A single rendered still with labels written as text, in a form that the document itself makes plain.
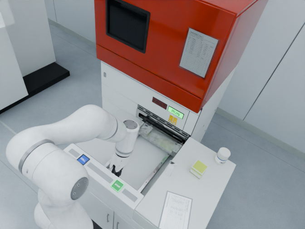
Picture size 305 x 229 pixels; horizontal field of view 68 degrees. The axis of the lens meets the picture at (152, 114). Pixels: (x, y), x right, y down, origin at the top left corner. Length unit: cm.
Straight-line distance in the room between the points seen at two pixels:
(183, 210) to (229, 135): 194
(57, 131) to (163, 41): 81
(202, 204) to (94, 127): 89
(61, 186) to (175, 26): 90
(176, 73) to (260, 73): 169
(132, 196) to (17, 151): 80
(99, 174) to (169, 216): 45
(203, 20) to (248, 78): 187
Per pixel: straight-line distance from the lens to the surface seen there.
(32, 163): 60
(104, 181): 133
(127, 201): 129
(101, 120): 64
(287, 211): 288
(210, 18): 111
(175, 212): 130
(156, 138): 163
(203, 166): 139
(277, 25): 266
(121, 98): 179
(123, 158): 106
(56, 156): 60
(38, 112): 309
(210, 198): 139
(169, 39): 124
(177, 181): 137
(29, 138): 64
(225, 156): 146
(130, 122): 97
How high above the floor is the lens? 215
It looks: 46 degrees down
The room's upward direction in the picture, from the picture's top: 11 degrees clockwise
